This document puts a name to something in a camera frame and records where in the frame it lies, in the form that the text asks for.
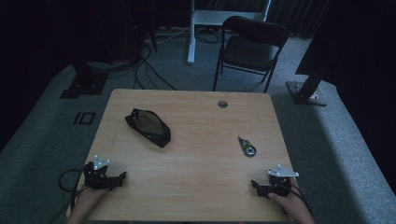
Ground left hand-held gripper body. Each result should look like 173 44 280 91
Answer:
82 154 114 190

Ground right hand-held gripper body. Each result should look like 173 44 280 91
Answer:
266 164 300 199

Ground person's left hand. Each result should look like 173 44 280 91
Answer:
65 186 109 224

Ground person's right hand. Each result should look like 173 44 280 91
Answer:
267 176 316 224

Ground grey correction tape dispenser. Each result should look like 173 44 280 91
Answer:
237 135 258 158

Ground black mesh pouch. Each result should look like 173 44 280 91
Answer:
124 107 172 148

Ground black slanted stand with base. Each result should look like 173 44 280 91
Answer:
285 52 328 107

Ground black folding chair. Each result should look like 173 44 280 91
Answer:
212 15 290 94

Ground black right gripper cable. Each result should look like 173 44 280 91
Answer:
278 181 313 217

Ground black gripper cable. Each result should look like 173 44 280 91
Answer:
278 181 313 217
58 166 92 213

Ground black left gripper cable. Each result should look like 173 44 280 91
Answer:
58 166 92 213

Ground black stand with base plate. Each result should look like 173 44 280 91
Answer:
59 61 110 100

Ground black floor cables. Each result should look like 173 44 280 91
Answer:
108 27 225 91

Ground white floor cable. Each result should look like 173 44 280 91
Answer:
145 27 191 45

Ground white metal desk frame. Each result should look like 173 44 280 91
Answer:
187 0 273 65

